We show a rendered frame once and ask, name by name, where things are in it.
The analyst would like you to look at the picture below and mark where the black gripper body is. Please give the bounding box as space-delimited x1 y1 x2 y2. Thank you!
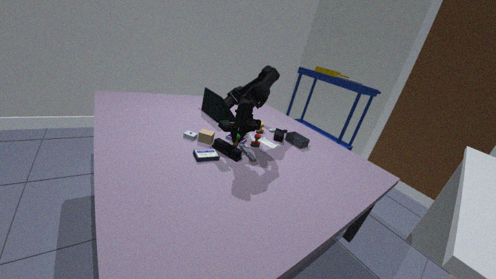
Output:
218 109 244 132

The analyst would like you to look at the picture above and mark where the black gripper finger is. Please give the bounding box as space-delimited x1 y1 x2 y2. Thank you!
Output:
231 131 239 143
238 127 248 143

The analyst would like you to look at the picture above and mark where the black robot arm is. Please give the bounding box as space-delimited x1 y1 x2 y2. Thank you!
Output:
224 65 280 132

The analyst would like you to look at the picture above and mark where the tan cardboard box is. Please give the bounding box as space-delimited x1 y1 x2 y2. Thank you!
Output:
198 129 215 145

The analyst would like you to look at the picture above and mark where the yellow rubber stamp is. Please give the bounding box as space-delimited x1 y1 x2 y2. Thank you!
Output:
256 123 264 134

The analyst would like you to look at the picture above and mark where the white inspection card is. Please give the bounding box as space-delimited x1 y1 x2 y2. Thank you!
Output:
258 137 280 149

